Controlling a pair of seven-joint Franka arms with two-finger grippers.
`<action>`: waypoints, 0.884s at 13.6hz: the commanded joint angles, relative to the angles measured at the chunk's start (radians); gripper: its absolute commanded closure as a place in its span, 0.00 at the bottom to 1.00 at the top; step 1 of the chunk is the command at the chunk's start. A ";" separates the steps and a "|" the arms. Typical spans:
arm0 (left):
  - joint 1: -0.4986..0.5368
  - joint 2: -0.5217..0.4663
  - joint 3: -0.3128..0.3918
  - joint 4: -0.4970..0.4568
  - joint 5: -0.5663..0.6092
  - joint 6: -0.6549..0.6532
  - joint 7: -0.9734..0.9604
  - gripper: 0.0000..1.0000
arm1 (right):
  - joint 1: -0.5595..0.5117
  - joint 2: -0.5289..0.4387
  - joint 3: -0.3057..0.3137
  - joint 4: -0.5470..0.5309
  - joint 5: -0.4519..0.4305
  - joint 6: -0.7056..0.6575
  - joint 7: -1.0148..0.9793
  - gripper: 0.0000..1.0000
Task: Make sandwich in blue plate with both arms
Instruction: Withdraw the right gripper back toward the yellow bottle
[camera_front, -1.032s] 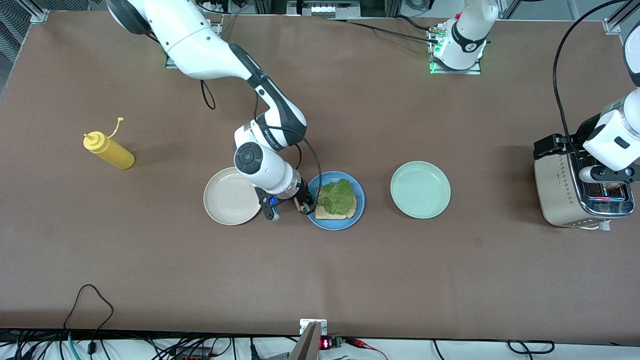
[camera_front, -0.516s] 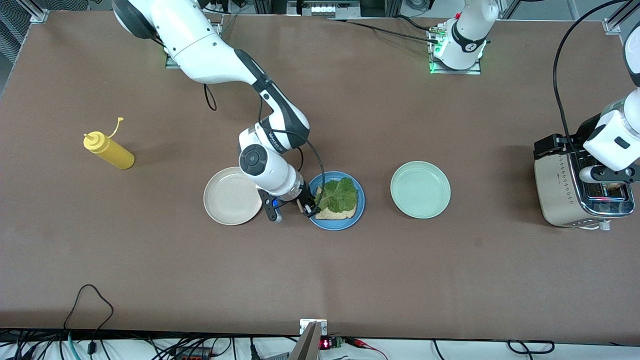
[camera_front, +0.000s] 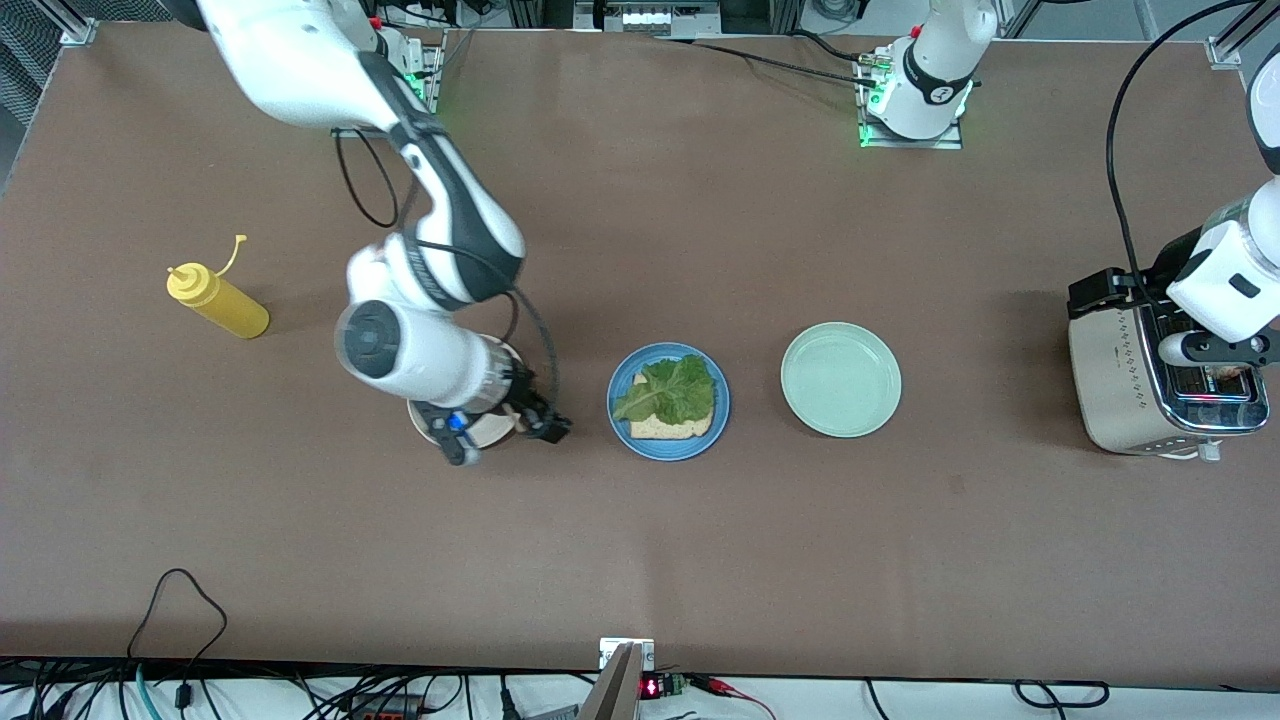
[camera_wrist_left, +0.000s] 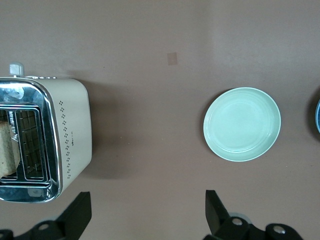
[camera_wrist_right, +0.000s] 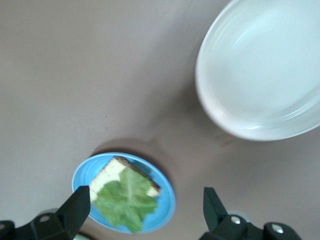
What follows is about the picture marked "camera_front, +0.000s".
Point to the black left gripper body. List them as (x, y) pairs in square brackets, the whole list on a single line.
[(1172, 268)]

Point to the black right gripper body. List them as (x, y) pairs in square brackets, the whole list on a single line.
[(524, 398)]

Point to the green lettuce leaf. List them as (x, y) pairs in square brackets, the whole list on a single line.
[(665, 390)]

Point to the brown bread slice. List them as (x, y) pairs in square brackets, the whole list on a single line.
[(1228, 376), (670, 430)]

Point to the yellow squeeze bottle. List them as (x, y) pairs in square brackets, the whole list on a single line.
[(225, 310)]

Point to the beige round plate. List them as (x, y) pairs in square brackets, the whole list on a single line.
[(492, 432)]

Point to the blue round plate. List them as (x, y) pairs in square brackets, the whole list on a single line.
[(625, 432)]

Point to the light green round plate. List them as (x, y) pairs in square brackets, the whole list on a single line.
[(840, 380)]

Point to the cream and chrome toaster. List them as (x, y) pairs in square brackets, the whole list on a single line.
[(1120, 400)]

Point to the circuit board with red display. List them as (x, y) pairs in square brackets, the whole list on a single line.
[(652, 687)]

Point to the grey device with lights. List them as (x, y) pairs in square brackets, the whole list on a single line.
[(650, 20)]

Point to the white left camera mount block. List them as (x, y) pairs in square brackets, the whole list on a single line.
[(1215, 280)]

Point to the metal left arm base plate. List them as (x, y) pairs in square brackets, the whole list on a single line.
[(945, 143)]

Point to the aluminium frame corner bracket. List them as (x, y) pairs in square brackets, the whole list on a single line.
[(1222, 52), (78, 33)]

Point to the silver camera mounting bracket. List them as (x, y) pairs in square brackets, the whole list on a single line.
[(615, 690)]

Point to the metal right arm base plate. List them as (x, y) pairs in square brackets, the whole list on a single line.
[(437, 80)]

